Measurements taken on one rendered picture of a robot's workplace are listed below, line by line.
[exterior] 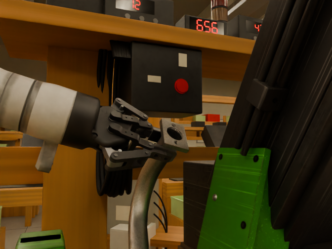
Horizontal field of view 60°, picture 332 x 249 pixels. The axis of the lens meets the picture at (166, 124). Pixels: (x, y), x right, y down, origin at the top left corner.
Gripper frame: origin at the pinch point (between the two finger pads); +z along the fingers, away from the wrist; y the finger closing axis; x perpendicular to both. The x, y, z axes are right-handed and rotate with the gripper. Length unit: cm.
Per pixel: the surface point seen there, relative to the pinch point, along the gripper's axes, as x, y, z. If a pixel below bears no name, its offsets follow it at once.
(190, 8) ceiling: 131, 665, 194
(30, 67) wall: 566, 854, -142
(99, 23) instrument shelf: -3.6, 25.9, -13.3
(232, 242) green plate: 2.0, -13.0, 10.3
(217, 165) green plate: 0.6, -0.5, 10.4
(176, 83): 1.3, 22.8, 6.0
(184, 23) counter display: -7.6, 36.0, 5.2
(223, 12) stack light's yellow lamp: -10, 54, 20
